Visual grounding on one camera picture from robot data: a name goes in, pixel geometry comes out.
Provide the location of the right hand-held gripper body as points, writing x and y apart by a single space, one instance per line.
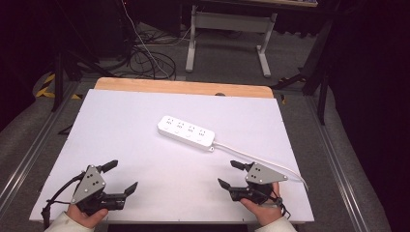
262 175

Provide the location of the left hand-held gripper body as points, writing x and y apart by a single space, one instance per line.
88 186

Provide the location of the white power strip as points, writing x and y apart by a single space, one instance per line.
187 132

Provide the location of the person's left hand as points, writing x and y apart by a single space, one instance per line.
85 217

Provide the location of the person's right hand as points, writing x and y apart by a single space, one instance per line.
264 211

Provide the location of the white board sheet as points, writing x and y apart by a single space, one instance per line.
135 138

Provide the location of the black metal stand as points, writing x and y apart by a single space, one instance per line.
58 83
322 96

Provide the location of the dark curtain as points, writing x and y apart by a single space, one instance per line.
374 96
19 48

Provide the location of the wooden desk top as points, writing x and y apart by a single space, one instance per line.
274 2

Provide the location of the aluminium floor rail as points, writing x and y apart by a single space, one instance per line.
341 183
29 151

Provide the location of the white metal desk frame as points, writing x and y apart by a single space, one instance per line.
232 21

